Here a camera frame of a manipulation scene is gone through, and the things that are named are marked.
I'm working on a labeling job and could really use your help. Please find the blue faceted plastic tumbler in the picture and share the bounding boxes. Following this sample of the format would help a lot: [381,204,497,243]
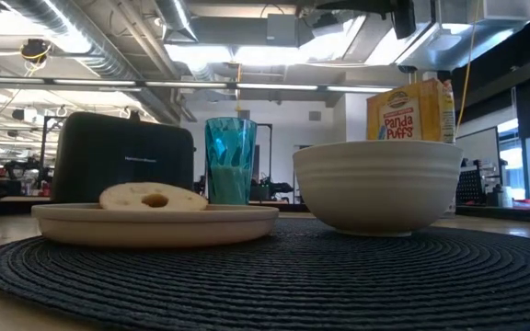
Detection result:
[203,117,258,206]

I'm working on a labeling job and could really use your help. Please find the bagel half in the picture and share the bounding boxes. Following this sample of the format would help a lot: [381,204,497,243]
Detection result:
[98,181,209,212]

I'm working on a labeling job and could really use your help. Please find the Panda Puffs cereal box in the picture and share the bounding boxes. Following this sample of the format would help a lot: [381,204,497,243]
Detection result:
[365,76,458,218]

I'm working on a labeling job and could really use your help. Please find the white ribbed bowl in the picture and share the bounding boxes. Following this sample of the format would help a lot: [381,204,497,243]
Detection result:
[292,140,464,238]

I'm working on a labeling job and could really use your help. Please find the ceiling light strip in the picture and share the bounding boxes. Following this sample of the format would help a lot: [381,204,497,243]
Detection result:
[0,75,395,93]

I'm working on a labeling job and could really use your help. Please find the dark woven round placemat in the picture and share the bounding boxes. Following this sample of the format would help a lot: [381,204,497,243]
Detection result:
[0,218,530,331]

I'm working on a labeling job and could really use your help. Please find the cream rimmed plate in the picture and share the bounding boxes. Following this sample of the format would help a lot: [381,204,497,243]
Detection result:
[30,202,280,249]

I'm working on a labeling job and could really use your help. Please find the black toaster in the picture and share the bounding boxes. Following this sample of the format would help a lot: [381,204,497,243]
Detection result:
[51,111,196,205]

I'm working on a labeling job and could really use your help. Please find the black pegboard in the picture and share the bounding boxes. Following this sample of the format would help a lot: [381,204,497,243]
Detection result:
[455,167,487,206]

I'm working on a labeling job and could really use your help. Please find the silver ceiling duct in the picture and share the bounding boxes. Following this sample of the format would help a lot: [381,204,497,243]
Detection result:
[0,0,183,125]

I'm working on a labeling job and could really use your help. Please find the yellow hanging cable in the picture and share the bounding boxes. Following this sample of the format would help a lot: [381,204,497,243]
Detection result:
[455,0,482,134]

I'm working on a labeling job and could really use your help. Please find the black ceiling cord reel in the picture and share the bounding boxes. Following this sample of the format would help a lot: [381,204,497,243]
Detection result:
[19,39,52,63]

